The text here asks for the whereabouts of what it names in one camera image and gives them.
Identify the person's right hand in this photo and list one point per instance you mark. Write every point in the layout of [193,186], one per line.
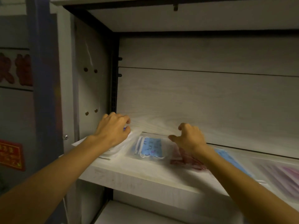
[191,139]

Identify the person's right forearm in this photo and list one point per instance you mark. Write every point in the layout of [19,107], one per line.
[243,191]

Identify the person's right thumb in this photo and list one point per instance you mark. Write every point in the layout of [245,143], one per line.
[174,137]

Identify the person's left forearm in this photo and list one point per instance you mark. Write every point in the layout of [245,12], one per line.
[46,179]

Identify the red face mask packet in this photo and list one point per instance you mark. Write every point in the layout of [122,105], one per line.
[184,160]

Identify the person's left fingers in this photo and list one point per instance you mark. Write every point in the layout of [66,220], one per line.
[118,118]

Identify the white wooden shelf unit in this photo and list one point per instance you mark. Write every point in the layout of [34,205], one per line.
[210,95]

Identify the purple face mask packet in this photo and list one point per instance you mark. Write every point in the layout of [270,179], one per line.
[280,177]

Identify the red wall sign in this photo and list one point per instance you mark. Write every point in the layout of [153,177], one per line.
[11,155]

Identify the poster with red characters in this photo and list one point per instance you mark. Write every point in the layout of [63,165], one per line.
[16,68]

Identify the white face mask packet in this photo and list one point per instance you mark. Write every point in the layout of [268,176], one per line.
[116,149]

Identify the blue metal post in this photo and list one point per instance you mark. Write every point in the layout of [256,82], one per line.
[45,79]

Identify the blue face mask packet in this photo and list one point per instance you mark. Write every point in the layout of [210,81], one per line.
[231,162]
[150,145]

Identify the person's left hand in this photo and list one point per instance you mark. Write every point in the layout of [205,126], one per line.
[111,131]

